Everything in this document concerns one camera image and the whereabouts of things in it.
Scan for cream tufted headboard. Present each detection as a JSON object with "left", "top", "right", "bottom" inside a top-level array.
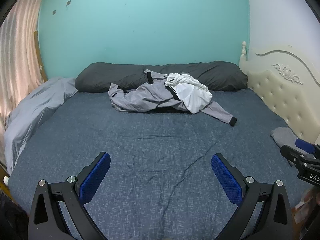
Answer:
[{"left": 239, "top": 41, "right": 320, "bottom": 143}]

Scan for dark grey long pillow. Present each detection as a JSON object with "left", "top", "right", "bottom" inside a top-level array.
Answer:
[{"left": 75, "top": 61, "right": 248, "bottom": 93}]

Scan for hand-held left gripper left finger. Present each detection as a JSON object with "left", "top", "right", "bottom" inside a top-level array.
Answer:
[{"left": 28, "top": 151, "right": 111, "bottom": 240}]

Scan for white polo shirt black collar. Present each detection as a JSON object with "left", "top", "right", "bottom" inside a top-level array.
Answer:
[{"left": 164, "top": 73, "right": 213, "bottom": 114}]

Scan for light grey duvet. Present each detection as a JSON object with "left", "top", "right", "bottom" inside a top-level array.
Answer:
[{"left": 4, "top": 77, "right": 78, "bottom": 175}]

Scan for wooden board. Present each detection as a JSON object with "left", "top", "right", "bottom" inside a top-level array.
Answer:
[{"left": 33, "top": 30, "right": 48, "bottom": 83}]

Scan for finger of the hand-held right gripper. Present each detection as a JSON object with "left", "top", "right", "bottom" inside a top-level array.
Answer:
[
  {"left": 280, "top": 144, "right": 308, "bottom": 167},
  {"left": 295, "top": 139, "right": 320, "bottom": 155}
]

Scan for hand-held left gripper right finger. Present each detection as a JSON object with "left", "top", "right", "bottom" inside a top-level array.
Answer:
[{"left": 211, "top": 153, "right": 293, "bottom": 240}]

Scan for blue bed sheet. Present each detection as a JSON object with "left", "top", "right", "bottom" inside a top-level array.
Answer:
[{"left": 7, "top": 89, "right": 310, "bottom": 240}]

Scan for pink curtain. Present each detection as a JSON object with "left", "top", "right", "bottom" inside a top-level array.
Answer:
[{"left": 0, "top": 0, "right": 48, "bottom": 135}]

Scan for grey folded cloth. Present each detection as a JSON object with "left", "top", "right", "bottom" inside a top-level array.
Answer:
[{"left": 270, "top": 127, "right": 315, "bottom": 167}]

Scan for grey jacket black cuffs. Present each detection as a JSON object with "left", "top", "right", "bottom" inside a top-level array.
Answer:
[{"left": 108, "top": 69, "right": 237, "bottom": 127}]

